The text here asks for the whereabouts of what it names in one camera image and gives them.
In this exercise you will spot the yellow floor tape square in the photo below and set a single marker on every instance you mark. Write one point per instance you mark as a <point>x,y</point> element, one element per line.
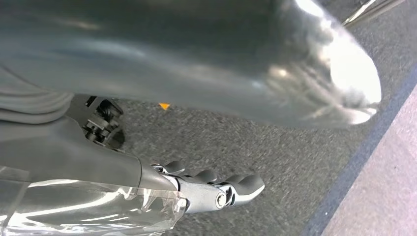
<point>164,106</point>

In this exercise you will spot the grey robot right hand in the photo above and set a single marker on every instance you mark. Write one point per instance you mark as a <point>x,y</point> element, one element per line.
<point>163,49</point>

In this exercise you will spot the stainless steel table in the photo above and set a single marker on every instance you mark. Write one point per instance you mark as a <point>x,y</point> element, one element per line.
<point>365,11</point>

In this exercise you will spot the dark robot foot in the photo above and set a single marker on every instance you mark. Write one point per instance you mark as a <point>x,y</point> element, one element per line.
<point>101,127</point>

